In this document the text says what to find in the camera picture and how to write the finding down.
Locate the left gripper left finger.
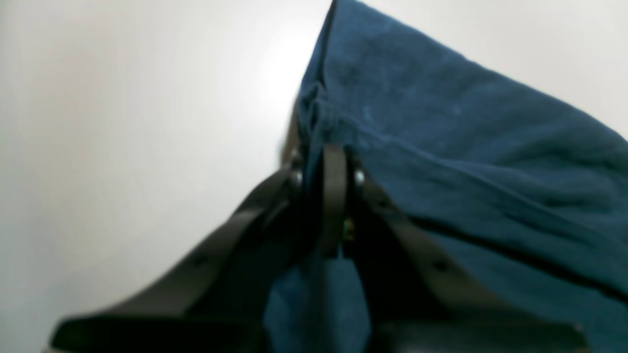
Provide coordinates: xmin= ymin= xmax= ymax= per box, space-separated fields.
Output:
xmin=49 ymin=147 xmax=316 ymax=353

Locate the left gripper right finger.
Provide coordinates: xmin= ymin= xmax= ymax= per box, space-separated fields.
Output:
xmin=342 ymin=150 xmax=589 ymax=353

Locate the dark blue T-shirt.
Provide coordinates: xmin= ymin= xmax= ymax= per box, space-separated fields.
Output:
xmin=296 ymin=0 xmax=628 ymax=353

